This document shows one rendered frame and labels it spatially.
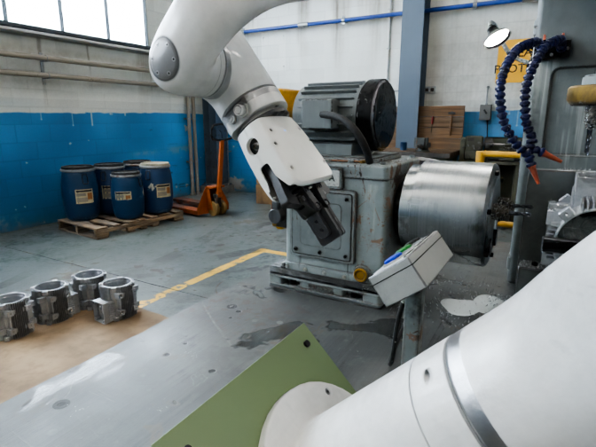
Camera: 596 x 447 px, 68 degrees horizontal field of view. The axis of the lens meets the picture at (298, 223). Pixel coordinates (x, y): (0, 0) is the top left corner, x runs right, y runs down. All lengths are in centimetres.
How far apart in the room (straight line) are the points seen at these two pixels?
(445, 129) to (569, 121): 487
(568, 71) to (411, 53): 496
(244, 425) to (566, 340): 28
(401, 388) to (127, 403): 57
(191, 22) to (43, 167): 576
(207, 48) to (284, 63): 691
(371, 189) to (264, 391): 71
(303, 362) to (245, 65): 36
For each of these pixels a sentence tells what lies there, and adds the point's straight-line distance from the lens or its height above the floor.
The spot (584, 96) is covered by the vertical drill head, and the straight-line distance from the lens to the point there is 111.
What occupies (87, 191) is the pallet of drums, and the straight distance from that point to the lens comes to 556.
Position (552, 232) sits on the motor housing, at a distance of 107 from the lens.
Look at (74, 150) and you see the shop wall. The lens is 644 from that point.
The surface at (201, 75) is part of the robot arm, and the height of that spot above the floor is 131.
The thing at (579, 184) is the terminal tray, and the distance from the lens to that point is 113.
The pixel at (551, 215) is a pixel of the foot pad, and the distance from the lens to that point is 109.
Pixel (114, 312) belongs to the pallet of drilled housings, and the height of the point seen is 20.
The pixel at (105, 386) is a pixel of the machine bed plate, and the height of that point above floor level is 80.
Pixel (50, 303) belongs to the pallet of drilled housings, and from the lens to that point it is 283.
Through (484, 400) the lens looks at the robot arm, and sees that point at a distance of 33.
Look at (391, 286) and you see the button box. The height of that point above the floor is 104.
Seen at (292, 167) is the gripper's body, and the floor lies 121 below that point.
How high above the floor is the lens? 127
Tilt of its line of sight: 13 degrees down
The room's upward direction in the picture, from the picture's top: straight up
